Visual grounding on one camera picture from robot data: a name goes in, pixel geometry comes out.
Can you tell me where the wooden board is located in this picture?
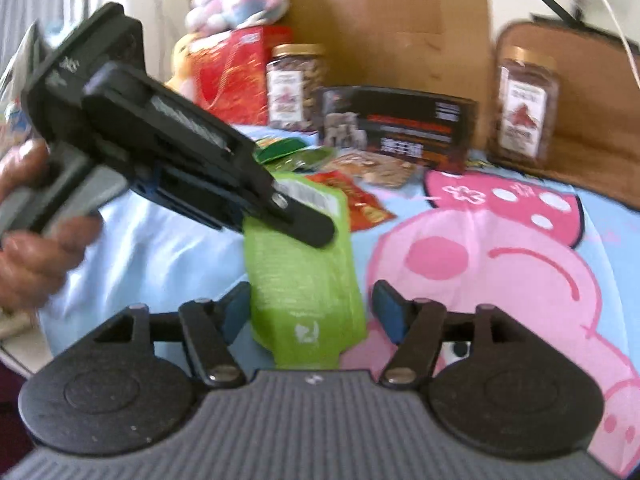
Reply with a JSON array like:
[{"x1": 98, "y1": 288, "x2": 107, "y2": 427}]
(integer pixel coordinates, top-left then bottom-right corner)
[{"x1": 187, "y1": 0, "x2": 494, "y2": 152}]

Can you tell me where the red gift bag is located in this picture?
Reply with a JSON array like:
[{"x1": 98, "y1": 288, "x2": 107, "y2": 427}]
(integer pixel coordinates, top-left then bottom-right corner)
[{"x1": 187, "y1": 25, "x2": 294, "y2": 127}]

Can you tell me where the pink plush toy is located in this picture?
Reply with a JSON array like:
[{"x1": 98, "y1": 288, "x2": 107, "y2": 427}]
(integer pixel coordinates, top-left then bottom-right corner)
[{"x1": 185, "y1": 0, "x2": 292, "y2": 37}]

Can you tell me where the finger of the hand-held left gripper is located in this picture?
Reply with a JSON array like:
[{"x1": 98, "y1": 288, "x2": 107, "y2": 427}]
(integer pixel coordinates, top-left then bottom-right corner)
[{"x1": 267, "y1": 191, "x2": 336, "y2": 249}]

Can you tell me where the person's left hand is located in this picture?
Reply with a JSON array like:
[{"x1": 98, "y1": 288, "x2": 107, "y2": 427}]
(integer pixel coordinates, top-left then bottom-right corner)
[{"x1": 0, "y1": 139, "x2": 104, "y2": 313}]

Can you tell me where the brown mat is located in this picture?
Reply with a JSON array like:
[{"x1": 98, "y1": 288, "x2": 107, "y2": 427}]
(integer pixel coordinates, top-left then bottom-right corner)
[{"x1": 492, "y1": 20, "x2": 640, "y2": 207}]

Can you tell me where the printed blanket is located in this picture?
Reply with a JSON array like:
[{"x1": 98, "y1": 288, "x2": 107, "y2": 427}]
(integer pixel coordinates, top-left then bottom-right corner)
[{"x1": 39, "y1": 124, "x2": 640, "y2": 479}]

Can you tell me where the clear peanut packet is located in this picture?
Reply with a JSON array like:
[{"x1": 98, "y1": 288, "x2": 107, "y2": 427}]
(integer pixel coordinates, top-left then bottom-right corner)
[{"x1": 324, "y1": 152, "x2": 419, "y2": 189}]

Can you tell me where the pecan nut jar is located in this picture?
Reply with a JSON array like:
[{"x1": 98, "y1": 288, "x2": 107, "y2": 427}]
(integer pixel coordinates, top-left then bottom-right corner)
[{"x1": 492, "y1": 47, "x2": 559, "y2": 169}]

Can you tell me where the light green packet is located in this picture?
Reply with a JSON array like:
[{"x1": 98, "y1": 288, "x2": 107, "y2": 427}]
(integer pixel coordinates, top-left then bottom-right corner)
[{"x1": 270, "y1": 147, "x2": 337, "y2": 174}]

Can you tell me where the white cable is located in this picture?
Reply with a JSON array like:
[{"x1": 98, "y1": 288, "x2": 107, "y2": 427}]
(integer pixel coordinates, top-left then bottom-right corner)
[{"x1": 581, "y1": 0, "x2": 640, "y2": 92}]

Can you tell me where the black cardboard box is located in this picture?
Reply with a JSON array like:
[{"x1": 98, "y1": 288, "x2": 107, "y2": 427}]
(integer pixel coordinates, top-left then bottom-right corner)
[{"x1": 317, "y1": 85, "x2": 479, "y2": 174}]

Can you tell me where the cashew nut jar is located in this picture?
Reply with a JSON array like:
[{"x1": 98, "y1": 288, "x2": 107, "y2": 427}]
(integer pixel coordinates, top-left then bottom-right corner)
[{"x1": 265, "y1": 43, "x2": 329, "y2": 134}]

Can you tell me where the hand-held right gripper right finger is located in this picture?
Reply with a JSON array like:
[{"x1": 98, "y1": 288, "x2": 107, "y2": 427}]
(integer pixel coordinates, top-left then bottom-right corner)
[{"x1": 372, "y1": 280, "x2": 531, "y2": 389}]

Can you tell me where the red snack packet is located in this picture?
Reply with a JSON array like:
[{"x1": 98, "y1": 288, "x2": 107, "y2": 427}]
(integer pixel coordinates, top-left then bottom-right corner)
[{"x1": 306, "y1": 171, "x2": 397, "y2": 234}]

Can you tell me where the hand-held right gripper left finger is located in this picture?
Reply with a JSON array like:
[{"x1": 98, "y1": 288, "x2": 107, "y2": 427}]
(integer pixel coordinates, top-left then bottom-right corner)
[{"x1": 92, "y1": 282, "x2": 252, "y2": 391}]

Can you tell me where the green snack packet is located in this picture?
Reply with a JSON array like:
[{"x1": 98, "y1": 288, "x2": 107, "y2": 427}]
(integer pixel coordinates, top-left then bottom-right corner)
[{"x1": 242, "y1": 172, "x2": 369, "y2": 368}]

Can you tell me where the dark green packet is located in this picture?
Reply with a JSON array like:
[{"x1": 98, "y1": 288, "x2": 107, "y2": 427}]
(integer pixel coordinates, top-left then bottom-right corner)
[{"x1": 255, "y1": 136, "x2": 308, "y2": 164}]

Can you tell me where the yellow plush toy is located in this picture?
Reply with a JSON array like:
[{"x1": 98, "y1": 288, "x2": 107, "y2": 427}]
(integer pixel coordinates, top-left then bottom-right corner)
[{"x1": 164, "y1": 35, "x2": 202, "y2": 102}]

